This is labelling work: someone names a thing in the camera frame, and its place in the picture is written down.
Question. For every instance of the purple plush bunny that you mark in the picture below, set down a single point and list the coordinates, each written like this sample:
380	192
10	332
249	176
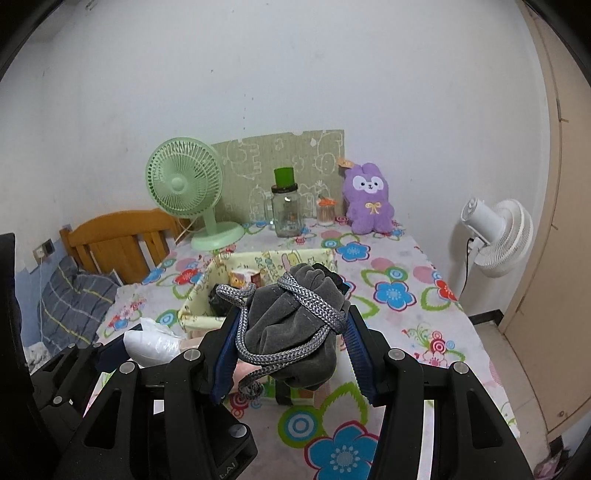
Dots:
368	206

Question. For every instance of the wooden door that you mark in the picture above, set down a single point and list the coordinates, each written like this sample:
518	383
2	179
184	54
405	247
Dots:
548	320

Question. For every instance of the white crumpled bedding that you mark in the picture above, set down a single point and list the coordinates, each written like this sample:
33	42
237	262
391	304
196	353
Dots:
36	356

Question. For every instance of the green desk fan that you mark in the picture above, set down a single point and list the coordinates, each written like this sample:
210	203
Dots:
184	178

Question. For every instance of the white standing fan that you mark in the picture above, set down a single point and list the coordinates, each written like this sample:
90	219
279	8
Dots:
501	235

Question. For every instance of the pink paper packet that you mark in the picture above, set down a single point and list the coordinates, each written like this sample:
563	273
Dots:
242	369

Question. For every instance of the floral tablecloth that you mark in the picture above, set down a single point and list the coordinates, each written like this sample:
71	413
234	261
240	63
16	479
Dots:
397	290

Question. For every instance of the yellow cartoon fabric box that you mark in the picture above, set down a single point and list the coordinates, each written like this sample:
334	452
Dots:
197	316

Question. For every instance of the cartoon tissue pack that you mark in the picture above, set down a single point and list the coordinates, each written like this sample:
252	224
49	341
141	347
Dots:
242	277

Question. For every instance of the toothpick jar orange lid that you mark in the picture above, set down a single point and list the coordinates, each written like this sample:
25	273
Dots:
326	211

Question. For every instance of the grey plaid pillow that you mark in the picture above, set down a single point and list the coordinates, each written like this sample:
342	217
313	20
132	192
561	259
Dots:
73	304

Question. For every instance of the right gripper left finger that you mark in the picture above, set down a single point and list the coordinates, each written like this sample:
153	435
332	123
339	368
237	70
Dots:
169	421

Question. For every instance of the green tissue pack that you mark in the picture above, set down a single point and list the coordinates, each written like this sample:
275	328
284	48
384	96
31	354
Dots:
282	394

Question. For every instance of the black plastic bag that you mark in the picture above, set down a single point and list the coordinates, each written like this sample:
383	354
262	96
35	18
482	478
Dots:
219	306

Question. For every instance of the green cup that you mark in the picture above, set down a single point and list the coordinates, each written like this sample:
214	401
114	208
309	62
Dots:
284	177

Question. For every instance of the grey drawstring pouch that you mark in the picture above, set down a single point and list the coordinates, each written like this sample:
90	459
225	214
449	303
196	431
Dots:
288	330

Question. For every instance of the wall power socket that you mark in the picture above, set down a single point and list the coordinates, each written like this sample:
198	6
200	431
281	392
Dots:
44	251

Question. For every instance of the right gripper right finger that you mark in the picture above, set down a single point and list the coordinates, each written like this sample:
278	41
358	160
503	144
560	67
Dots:
471	437

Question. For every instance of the glass mason jar mug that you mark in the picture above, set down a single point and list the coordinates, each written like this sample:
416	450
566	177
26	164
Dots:
283	211

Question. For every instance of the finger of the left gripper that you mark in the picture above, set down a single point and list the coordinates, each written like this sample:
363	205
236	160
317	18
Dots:
111	355

